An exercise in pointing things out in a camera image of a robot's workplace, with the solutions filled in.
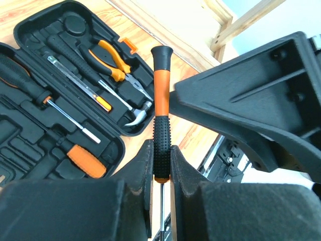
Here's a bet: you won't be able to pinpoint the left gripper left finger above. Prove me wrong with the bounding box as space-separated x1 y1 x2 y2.
1 140 153 240

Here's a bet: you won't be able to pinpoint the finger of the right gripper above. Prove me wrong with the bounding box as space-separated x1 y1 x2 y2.
170 32 320 181

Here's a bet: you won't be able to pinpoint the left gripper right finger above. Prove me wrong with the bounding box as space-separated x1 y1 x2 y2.
171 146 320 240

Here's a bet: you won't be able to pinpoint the orange-handled screwdriver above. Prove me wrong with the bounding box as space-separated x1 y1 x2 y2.
0 95 108 179

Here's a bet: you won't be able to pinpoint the silver metal file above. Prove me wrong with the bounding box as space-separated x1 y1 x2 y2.
47 56 112 112

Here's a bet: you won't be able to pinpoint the orange-black precision screwdriver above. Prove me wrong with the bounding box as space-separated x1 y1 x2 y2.
151 46 173 240

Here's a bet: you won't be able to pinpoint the black plastic tool case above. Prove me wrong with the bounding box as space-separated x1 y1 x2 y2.
1 1 154 185

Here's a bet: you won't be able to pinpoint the orange-black pliers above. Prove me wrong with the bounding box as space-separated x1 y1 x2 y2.
79 39 154 101

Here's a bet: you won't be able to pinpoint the claw hammer black handle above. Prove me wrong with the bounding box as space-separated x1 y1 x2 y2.
47 35 152 127

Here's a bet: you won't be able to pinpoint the black-handled screwdriver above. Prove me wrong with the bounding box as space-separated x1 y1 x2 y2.
1 54 101 144

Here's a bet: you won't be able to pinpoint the wooden tray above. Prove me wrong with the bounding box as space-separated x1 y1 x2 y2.
109 0 238 72

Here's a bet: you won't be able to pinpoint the wooden rack frame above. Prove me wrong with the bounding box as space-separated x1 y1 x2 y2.
210 0 285 52

